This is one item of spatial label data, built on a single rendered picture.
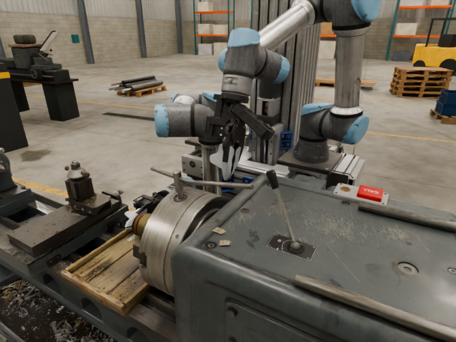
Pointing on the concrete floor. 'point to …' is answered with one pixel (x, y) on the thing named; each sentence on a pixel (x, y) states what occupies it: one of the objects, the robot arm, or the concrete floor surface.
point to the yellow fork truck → (433, 56)
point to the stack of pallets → (419, 81)
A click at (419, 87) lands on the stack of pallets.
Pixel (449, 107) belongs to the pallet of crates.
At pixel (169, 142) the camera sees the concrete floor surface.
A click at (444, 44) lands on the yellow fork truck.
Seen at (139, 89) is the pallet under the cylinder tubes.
